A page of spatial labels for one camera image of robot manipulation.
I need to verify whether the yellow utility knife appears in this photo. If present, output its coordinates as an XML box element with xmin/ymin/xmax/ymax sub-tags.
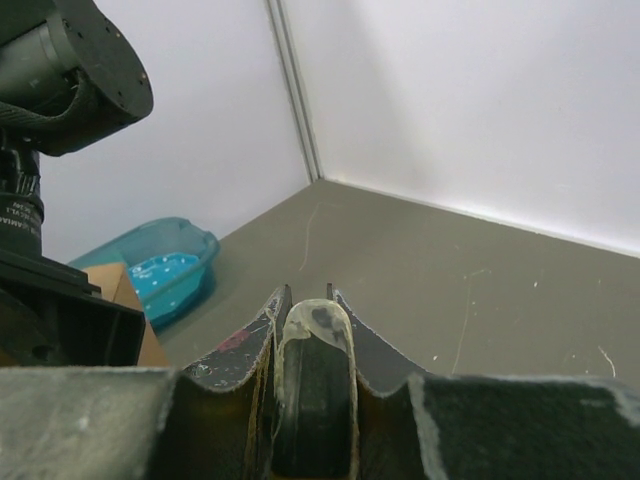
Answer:
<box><xmin>270</xmin><ymin>299</ymin><xmax>359</xmax><ymax>479</ymax></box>

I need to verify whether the teal plastic bin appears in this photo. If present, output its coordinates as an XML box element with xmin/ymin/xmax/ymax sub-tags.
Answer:
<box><xmin>69</xmin><ymin>217</ymin><xmax>220</xmax><ymax>328</ymax></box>

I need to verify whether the blue perforated plate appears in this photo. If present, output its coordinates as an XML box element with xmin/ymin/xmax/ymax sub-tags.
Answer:
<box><xmin>128</xmin><ymin>252</ymin><xmax>205</xmax><ymax>329</ymax></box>

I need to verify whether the brown cardboard express box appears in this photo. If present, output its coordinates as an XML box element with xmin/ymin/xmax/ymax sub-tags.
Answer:
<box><xmin>83</xmin><ymin>263</ymin><xmax>170</xmax><ymax>368</ymax></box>

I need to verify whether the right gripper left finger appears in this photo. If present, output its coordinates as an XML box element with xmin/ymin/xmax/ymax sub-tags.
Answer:
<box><xmin>147</xmin><ymin>285</ymin><xmax>292</xmax><ymax>479</ymax></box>

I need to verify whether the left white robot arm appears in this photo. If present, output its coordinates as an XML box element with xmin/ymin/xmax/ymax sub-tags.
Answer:
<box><xmin>1</xmin><ymin>1</ymin><xmax>154</xmax><ymax>367</ymax></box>

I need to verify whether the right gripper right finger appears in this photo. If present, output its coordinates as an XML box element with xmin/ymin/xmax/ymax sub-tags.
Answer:
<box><xmin>326</xmin><ymin>283</ymin><xmax>431</xmax><ymax>479</ymax></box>

